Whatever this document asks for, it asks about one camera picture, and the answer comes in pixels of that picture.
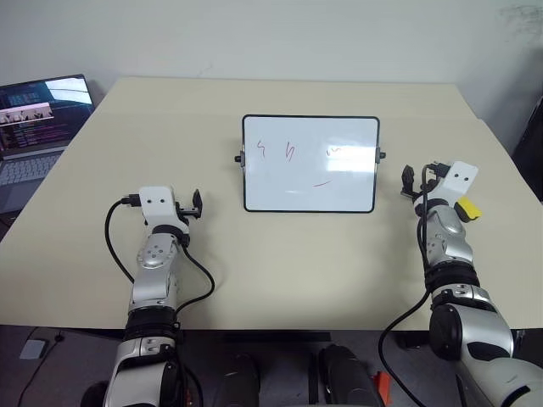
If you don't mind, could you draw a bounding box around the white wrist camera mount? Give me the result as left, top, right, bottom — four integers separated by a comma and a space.
138, 185, 176, 226
436, 159, 480, 207

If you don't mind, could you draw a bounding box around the open grey laptop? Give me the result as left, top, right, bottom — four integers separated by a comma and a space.
0, 74, 95, 215

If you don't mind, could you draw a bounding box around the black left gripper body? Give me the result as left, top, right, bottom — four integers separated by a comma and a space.
174, 200, 195, 228

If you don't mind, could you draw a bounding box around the small grey floor box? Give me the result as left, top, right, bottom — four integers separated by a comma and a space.
20, 338, 47, 361

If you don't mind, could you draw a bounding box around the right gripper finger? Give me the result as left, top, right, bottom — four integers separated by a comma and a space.
400, 164, 419, 198

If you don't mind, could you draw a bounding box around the orange plastic bracket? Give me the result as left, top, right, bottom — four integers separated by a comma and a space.
372, 371, 391, 404

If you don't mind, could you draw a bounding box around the thin black floor cable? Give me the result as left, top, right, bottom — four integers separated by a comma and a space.
16, 332, 65, 385

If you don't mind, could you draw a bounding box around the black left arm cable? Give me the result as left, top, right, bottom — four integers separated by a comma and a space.
104, 193, 216, 317

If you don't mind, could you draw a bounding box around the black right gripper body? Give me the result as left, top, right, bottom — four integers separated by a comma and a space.
411, 177, 442, 204

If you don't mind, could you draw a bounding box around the small black-framed whiteboard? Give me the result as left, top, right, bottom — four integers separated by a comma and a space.
234, 113, 387, 215

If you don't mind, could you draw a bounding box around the black table frame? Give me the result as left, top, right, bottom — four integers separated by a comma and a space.
182, 329, 527, 349

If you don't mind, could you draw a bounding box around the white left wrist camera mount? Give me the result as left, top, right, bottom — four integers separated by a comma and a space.
138, 185, 176, 226

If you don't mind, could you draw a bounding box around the yellow whiteboard eraser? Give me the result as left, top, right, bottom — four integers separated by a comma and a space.
455, 196, 482, 225

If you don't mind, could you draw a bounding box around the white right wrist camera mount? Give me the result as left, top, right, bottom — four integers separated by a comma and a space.
436, 159, 480, 207

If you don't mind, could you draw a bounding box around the dark rounded shape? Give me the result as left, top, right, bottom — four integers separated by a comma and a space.
214, 351, 262, 407
317, 343, 381, 407

